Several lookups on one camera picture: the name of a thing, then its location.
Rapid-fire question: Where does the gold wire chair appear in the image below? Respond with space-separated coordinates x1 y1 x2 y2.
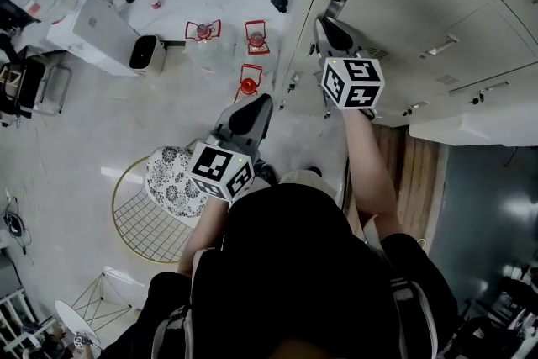
110 155 212 266

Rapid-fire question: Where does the beige bin with black top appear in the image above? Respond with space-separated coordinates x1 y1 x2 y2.
128 34 166 78

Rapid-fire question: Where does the white metal locker cabinet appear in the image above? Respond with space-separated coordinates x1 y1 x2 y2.
277 0 538 128

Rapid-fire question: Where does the clear jug with red handle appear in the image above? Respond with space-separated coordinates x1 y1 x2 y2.
244 19 271 56
184 18 236 73
232 63 264 104

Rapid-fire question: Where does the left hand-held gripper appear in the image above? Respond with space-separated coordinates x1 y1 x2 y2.
184 92 275 203

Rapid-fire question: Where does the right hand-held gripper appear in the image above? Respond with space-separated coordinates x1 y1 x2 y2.
314 14 386 113

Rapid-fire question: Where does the black cable bundle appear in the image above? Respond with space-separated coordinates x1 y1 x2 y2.
1 196 34 256

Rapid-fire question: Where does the white water dispenser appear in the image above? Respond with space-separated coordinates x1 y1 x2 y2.
45 0 142 77

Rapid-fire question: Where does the white round side table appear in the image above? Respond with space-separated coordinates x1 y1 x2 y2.
54 299 103 350

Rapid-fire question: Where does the grey shoulder strap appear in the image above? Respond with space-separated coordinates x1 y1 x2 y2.
389 276 439 359
150 304 195 359

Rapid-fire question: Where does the black folding chair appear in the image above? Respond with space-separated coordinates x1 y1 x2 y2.
0 33 73 119

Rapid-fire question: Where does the black and white patterned cushion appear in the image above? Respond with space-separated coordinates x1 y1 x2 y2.
144 145 211 230

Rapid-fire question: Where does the person's left forearm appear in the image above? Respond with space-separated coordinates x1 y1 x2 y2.
177 195 231 277

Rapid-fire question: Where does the person's black shirt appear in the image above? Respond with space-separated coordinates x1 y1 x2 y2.
100 180 460 359

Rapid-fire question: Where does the person's right forearm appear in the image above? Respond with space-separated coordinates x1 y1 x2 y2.
341 108 405 241

